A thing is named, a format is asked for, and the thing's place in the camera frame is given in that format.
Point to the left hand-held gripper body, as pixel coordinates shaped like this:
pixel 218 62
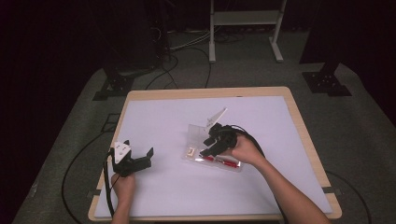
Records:
pixel 122 155

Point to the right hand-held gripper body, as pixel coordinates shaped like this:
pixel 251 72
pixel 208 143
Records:
pixel 225 137

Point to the clear plastic pencil box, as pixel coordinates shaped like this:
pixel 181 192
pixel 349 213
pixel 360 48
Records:
pixel 199 137

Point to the red pen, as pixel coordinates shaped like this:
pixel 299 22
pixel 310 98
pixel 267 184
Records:
pixel 224 162

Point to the person's right hand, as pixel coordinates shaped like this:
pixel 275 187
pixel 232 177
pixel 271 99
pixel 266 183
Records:
pixel 247 152

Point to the person's left hand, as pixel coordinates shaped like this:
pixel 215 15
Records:
pixel 124 186

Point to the black stand base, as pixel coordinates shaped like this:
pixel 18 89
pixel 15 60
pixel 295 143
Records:
pixel 113 87
pixel 325 82

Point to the white metal stand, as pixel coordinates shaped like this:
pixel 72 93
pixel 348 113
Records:
pixel 246 17

